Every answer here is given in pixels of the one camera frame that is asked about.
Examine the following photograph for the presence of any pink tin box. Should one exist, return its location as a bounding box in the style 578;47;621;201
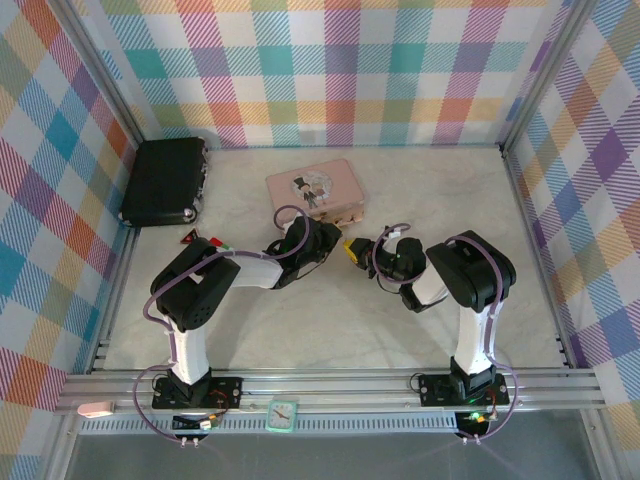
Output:
264;158;369;226

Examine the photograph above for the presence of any black hard case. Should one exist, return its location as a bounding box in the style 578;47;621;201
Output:
118;137;211;229

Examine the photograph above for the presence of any mint green small clock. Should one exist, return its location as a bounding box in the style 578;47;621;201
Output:
266;397;300;433

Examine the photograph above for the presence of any black board with green light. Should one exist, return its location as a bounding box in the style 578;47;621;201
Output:
458;410;490;437

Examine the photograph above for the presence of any small pink block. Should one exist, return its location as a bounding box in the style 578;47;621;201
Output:
77;401;116;419

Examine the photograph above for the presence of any thin aluminium frame rail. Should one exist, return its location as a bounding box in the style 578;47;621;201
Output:
207;142;504;152
89;219;141;374
499;145;576;370

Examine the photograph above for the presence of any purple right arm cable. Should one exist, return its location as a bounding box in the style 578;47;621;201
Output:
372;223;524;446

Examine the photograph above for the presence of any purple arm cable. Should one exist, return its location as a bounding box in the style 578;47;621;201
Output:
372;223;524;446
132;205;316;446

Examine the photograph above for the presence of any wide aluminium frame rail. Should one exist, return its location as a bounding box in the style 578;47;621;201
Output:
54;367;604;417

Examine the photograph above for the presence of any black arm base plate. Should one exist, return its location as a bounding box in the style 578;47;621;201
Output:
152;375;245;410
418;373;512;407

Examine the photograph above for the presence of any grey slotted cable duct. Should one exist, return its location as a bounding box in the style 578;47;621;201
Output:
79;417;459;435

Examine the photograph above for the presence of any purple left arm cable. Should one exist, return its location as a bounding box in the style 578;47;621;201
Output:
132;205;316;446

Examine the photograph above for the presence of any aluminium frame post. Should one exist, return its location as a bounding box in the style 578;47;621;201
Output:
498;0;597;151
62;0;149;151

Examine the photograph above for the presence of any aluminium frame bar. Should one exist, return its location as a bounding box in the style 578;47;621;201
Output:
579;407;632;480
42;414;84;480

